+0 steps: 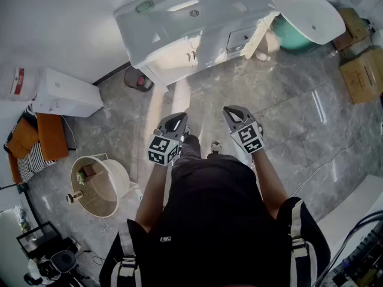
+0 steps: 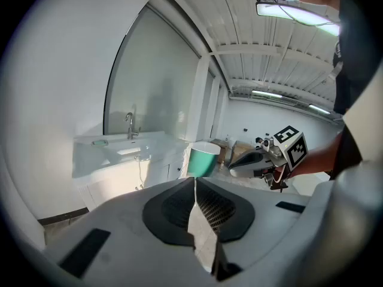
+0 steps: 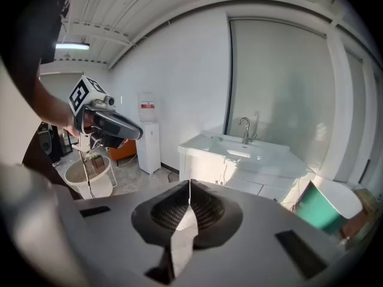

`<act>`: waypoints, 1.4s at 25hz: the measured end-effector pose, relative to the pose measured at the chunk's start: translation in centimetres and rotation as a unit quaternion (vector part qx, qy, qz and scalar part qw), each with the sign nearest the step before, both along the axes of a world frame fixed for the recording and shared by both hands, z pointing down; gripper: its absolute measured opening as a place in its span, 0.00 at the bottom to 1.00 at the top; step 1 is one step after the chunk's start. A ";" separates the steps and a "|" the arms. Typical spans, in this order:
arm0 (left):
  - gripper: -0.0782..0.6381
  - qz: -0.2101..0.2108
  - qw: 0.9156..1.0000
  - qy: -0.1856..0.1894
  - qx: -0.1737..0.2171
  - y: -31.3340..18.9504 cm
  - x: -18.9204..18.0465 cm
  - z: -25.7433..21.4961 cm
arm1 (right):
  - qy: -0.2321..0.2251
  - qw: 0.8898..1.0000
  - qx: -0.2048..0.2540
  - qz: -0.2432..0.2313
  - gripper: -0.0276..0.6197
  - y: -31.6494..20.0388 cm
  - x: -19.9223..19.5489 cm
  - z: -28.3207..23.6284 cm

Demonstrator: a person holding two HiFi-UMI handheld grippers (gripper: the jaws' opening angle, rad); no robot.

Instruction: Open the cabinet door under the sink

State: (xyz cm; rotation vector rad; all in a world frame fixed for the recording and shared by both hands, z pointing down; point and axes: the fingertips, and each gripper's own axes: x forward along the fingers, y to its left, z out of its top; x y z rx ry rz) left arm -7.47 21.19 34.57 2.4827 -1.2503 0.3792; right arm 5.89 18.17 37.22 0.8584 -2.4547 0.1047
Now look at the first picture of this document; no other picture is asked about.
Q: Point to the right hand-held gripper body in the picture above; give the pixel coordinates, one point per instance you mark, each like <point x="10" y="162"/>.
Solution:
<point x="248" y="137"/>

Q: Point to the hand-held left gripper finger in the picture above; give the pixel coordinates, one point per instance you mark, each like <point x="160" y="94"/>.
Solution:
<point x="169" y="117"/>
<point x="182" y="125"/>

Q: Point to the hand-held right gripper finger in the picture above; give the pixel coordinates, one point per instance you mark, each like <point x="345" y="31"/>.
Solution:
<point x="231" y="120"/>
<point x="245" y="111"/>

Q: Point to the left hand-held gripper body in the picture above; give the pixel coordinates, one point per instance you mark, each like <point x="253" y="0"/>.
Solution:
<point x="163" y="151"/>

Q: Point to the person's left forearm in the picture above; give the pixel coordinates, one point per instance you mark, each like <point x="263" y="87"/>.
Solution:
<point x="152" y="196"/>

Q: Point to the person's right forearm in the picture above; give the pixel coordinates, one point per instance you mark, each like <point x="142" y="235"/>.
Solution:
<point x="269" y="184"/>

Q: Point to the white vanity cabinet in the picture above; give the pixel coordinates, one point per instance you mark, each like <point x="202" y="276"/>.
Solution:
<point x="251" y="45"/>

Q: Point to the white rectangular box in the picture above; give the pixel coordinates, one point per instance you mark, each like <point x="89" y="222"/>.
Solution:
<point x="66" y="93"/>

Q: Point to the person's left shoe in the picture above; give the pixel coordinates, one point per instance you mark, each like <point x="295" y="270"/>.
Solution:
<point x="187" y="130"/>

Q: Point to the person's shoe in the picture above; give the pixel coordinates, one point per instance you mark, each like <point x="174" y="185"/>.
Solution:
<point x="215" y="146"/>
<point x="187" y="130"/>

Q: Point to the person's right shoe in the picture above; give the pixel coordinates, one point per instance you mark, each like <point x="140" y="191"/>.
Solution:
<point x="215" y="146"/>

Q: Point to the round grey floor pan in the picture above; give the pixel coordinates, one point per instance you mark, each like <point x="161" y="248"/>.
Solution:
<point x="131" y="78"/>

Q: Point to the small white floor object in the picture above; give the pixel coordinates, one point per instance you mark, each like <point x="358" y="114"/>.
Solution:
<point x="262" y="56"/>

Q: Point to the small brown box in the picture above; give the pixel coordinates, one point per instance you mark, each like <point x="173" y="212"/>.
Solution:
<point x="88" y="170"/>

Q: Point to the person's black clothed body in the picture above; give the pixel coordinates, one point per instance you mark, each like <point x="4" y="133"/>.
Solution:
<point x="215" y="220"/>

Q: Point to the large orange cushion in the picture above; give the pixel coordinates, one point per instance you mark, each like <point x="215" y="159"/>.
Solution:
<point x="52" y="136"/>

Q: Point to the green soap dish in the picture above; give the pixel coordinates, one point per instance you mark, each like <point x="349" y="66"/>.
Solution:
<point x="144" y="6"/>

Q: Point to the white and green bathtub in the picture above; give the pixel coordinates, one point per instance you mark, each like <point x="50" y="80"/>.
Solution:
<point x="308" y="13"/>

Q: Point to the large cardboard box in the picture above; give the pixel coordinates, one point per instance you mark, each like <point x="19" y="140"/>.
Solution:
<point x="362" y="76"/>

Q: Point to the white furniture block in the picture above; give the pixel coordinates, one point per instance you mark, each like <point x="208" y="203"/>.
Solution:
<point x="350" y="208"/>

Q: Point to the striped cushion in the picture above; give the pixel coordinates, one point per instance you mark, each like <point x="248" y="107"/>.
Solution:
<point x="33" y="163"/>

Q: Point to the flat cardboard box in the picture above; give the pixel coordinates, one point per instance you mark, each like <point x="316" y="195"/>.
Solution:
<point x="353" y="25"/>

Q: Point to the small orange cushion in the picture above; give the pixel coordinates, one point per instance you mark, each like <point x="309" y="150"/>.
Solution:
<point x="22" y="137"/>

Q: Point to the white bag with red label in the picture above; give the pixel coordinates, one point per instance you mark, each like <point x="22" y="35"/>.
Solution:
<point x="18" y="84"/>

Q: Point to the black metal frame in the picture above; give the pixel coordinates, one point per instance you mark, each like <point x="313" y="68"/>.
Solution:
<point x="39" y="235"/>

